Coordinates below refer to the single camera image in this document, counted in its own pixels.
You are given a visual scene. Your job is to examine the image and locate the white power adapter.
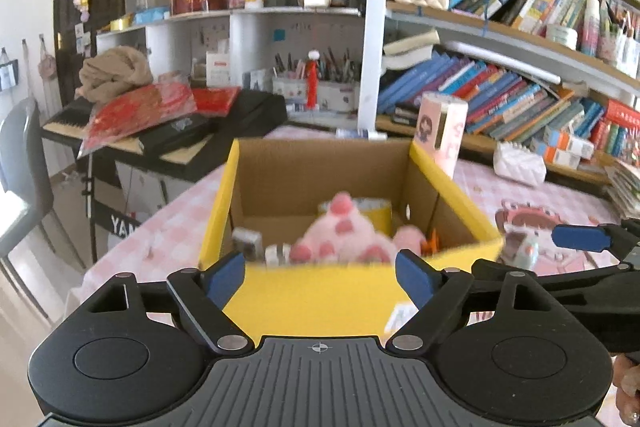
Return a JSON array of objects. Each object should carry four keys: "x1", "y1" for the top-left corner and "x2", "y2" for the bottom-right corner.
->
[{"x1": 232, "y1": 228, "x2": 264, "y2": 261}]

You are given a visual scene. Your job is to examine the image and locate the white printed pen holder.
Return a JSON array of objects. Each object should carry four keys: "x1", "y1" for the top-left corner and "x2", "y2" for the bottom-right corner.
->
[
  {"x1": 272, "y1": 77, "x2": 307, "y2": 100},
  {"x1": 317, "y1": 81, "x2": 358, "y2": 110}
]

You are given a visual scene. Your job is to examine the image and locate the white shelf unit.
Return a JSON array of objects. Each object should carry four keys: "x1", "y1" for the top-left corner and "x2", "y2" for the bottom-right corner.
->
[{"x1": 95, "y1": 0, "x2": 391, "y2": 132}]

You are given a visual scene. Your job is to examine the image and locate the row of blue books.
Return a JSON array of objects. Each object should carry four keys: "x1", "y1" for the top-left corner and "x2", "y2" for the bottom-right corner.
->
[{"x1": 377, "y1": 52, "x2": 608, "y2": 142}]

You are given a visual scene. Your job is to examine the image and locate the black keyboard stand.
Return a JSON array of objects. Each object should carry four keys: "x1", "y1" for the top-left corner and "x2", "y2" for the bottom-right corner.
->
[{"x1": 82, "y1": 154, "x2": 168, "y2": 238}]

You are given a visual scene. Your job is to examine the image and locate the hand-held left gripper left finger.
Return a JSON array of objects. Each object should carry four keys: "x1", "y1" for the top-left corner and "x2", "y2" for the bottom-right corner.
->
[{"x1": 82, "y1": 251, "x2": 257, "y2": 355}]

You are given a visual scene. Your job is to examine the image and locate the blue flat box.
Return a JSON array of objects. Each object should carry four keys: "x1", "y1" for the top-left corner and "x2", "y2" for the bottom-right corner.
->
[{"x1": 134, "y1": 7, "x2": 171, "y2": 25}]

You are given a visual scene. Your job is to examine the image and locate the person's right hand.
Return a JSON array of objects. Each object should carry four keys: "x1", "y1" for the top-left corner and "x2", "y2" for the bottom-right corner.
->
[{"x1": 614, "y1": 353, "x2": 640, "y2": 427}]

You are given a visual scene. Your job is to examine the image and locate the white paper bag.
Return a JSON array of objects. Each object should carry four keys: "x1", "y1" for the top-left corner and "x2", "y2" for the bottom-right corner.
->
[{"x1": 206, "y1": 52, "x2": 232, "y2": 88}]

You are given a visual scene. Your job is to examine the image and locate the orange white boxes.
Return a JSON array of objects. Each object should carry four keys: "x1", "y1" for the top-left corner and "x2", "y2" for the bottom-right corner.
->
[{"x1": 542, "y1": 127, "x2": 596, "y2": 168}]

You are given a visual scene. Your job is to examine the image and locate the beige cloth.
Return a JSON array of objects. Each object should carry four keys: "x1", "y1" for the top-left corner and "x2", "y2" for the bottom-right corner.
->
[{"x1": 79, "y1": 47, "x2": 153, "y2": 102}]

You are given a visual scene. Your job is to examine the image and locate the bunch of pens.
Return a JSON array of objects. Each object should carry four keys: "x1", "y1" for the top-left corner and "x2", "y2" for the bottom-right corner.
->
[{"x1": 274, "y1": 49, "x2": 358, "y2": 82}]

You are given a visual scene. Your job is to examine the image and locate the white round jar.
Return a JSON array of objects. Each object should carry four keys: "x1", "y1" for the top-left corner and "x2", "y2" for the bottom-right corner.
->
[{"x1": 546, "y1": 23, "x2": 580, "y2": 51}]

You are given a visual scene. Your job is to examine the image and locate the red tassel ornament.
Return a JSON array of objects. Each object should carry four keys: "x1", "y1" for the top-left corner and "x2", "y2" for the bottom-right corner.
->
[{"x1": 306, "y1": 50, "x2": 321, "y2": 110}]

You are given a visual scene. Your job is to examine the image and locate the pink cartoon toy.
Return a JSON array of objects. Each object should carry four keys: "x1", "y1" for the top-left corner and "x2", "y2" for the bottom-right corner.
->
[{"x1": 495, "y1": 199, "x2": 603, "y2": 274}]

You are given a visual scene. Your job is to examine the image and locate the pink plush toy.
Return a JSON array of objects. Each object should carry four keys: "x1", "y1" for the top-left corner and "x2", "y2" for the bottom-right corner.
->
[{"x1": 290, "y1": 192, "x2": 429, "y2": 266}]

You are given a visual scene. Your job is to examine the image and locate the red envelope stack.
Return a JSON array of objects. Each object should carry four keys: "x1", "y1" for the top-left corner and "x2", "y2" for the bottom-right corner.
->
[{"x1": 192, "y1": 87, "x2": 241, "y2": 115}]

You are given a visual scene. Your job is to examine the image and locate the pink tall bottle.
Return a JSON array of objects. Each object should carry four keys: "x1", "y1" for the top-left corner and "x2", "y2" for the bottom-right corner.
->
[{"x1": 582, "y1": 0, "x2": 601, "y2": 56}]

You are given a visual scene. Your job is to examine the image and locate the small white object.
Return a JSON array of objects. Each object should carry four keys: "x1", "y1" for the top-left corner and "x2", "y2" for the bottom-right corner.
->
[{"x1": 265, "y1": 243, "x2": 294, "y2": 267}]

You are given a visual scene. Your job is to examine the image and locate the white quilted purse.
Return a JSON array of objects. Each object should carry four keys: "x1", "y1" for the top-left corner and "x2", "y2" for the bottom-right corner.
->
[{"x1": 493, "y1": 141, "x2": 547, "y2": 186}]

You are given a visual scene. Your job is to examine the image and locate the black electronic keyboard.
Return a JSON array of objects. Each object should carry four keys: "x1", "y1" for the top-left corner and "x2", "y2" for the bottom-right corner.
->
[{"x1": 40, "y1": 89, "x2": 288, "y2": 182}]

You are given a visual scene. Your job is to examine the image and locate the thick lying books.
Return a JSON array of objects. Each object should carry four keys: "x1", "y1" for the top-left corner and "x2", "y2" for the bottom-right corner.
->
[{"x1": 382, "y1": 29, "x2": 441, "y2": 70}]

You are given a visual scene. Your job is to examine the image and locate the red plastic packet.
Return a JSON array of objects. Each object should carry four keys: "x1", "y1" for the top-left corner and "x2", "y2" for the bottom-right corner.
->
[{"x1": 77, "y1": 83, "x2": 197, "y2": 158}]

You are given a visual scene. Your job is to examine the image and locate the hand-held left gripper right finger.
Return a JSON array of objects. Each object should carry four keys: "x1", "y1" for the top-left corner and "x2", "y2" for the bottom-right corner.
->
[{"x1": 385, "y1": 252, "x2": 558, "y2": 355}]

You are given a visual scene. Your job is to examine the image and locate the yellow cardboard box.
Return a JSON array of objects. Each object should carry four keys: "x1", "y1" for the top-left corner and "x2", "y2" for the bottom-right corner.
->
[{"x1": 197, "y1": 138, "x2": 505, "y2": 349}]

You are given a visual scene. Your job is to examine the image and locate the wooden bookshelf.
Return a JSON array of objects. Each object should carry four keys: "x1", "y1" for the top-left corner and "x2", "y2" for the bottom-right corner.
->
[{"x1": 375, "y1": 0, "x2": 640, "y2": 198}]

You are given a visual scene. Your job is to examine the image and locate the grey chair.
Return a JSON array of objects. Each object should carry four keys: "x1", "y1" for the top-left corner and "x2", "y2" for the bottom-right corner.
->
[{"x1": 0, "y1": 99, "x2": 86, "y2": 320}]

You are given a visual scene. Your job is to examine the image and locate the pink cartoon box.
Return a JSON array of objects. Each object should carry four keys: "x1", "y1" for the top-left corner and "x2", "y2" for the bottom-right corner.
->
[{"x1": 414, "y1": 92, "x2": 469, "y2": 178}]

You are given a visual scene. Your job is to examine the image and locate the clear spray bottle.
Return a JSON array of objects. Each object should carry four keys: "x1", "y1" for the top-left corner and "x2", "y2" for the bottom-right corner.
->
[{"x1": 335, "y1": 128, "x2": 387, "y2": 142}]

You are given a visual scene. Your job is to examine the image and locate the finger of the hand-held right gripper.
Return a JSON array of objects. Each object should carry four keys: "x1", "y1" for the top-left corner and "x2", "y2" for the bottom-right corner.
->
[
  {"x1": 472, "y1": 257, "x2": 633, "y2": 295},
  {"x1": 551, "y1": 219, "x2": 640, "y2": 260}
]

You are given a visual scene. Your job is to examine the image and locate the pink checked tablecloth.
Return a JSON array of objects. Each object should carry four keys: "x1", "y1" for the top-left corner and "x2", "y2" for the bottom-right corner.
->
[{"x1": 80, "y1": 124, "x2": 640, "y2": 427}]

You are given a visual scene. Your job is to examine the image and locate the black flat box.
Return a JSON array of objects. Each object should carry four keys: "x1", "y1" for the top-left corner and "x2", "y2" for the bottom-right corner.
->
[{"x1": 137, "y1": 114, "x2": 216, "y2": 155}]

